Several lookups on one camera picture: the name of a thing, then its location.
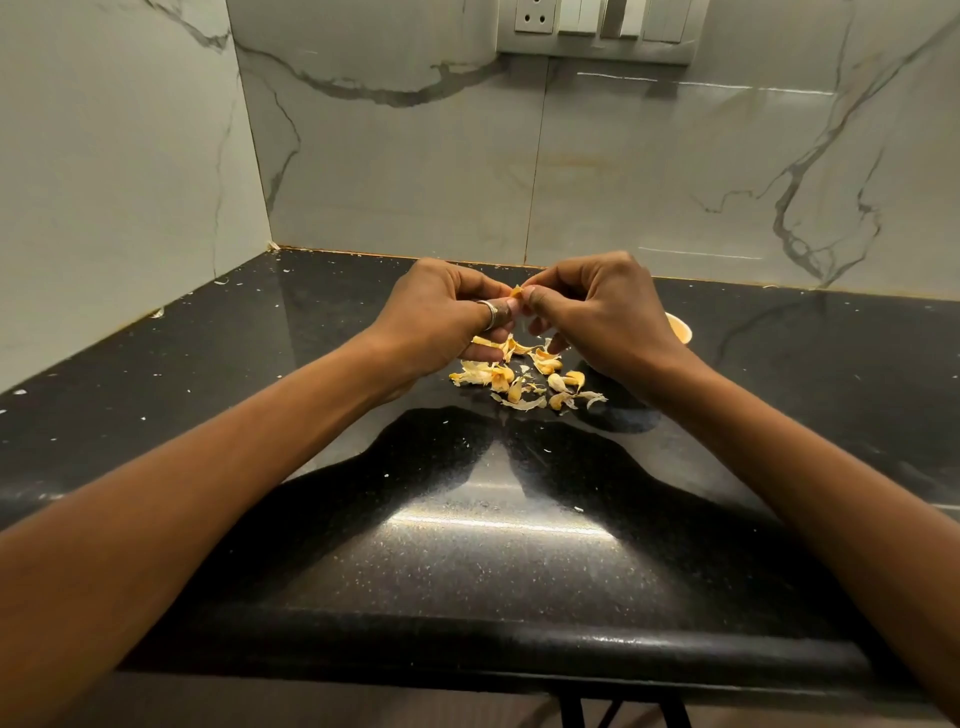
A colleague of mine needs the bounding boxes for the person's left hand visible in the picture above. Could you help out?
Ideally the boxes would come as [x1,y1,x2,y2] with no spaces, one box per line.
[367,258,521,400]

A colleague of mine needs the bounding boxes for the person's right hand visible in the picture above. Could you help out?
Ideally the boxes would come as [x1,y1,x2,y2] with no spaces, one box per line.
[521,251,691,400]

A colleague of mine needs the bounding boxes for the person's right forearm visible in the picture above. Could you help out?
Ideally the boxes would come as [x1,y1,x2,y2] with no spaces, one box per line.
[636,351,960,723]

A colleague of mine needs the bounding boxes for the person's left forearm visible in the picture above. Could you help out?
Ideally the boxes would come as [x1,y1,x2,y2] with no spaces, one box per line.
[0,330,414,728]

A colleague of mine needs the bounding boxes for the pile of garlic peels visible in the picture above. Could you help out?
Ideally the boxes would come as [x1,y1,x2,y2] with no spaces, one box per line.
[448,333,609,414]

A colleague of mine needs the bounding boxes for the white power socket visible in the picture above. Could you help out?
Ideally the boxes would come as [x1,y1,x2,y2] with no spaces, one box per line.
[514,0,558,36]

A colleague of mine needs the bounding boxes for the grey wall switch panel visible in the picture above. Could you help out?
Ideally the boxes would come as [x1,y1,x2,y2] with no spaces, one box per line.
[495,0,711,67]

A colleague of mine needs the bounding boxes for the white rocker switch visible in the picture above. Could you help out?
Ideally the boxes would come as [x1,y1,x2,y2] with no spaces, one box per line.
[643,0,694,45]
[558,0,602,36]
[600,0,646,40]

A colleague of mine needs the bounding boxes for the black metal frame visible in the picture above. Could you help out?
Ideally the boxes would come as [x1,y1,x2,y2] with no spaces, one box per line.
[558,696,693,728]

